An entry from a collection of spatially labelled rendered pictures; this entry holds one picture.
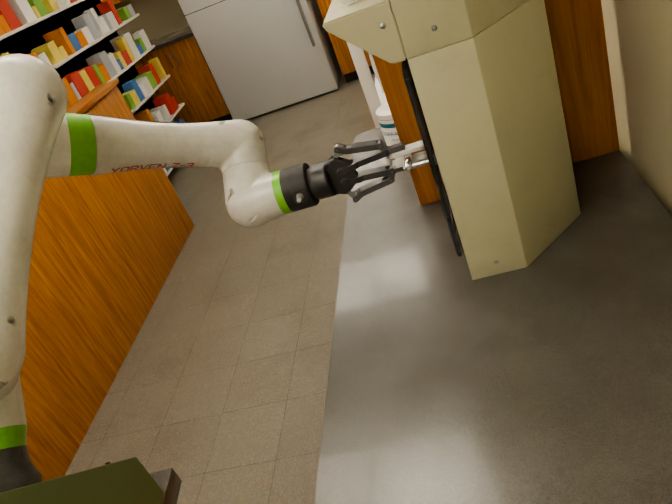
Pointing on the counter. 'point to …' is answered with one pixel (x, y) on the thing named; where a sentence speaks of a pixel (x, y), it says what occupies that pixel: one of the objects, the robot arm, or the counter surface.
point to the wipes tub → (387, 125)
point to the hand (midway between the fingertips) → (408, 154)
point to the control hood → (367, 27)
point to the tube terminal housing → (493, 124)
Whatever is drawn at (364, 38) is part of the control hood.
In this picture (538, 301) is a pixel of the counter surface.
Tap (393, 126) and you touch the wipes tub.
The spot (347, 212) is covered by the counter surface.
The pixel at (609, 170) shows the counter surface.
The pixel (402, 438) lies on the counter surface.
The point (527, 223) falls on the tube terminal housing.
